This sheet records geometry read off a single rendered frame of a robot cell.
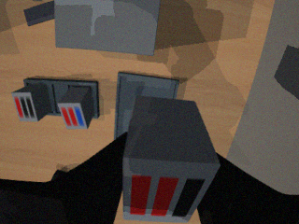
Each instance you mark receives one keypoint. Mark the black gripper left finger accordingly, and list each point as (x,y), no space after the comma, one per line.
(88,194)

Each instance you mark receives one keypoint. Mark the dark grey tray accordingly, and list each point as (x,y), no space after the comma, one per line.
(128,85)

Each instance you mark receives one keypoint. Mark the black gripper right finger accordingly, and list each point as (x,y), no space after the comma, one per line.
(234,197)

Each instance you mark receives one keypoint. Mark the beige flat panel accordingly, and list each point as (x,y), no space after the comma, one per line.
(266,144)

